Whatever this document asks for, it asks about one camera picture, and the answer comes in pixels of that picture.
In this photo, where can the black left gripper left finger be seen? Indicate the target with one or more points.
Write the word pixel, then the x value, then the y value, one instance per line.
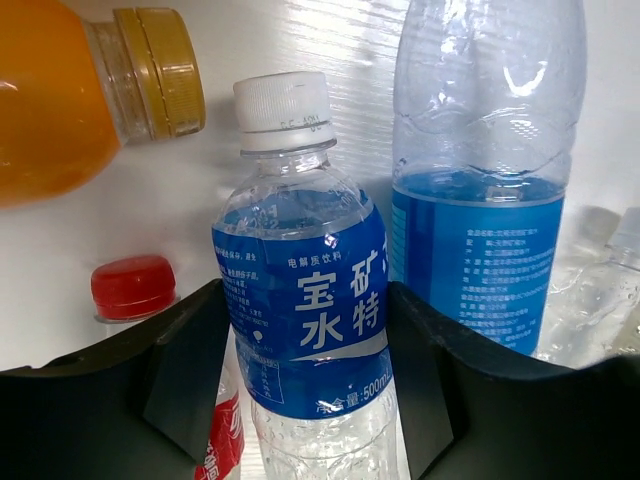
pixel 137 405

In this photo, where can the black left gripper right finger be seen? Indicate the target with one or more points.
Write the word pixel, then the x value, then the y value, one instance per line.
pixel 473 409

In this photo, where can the slim clear white-cap bottle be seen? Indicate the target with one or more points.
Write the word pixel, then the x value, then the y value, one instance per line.
pixel 592 309

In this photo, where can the small blue label bottle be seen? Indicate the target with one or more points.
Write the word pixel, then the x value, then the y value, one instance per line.
pixel 302 251

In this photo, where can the tall blue cap bottle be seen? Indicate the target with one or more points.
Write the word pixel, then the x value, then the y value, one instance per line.
pixel 487 97

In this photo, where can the orange juice bottle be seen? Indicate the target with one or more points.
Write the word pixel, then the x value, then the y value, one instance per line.
pixel 74 92

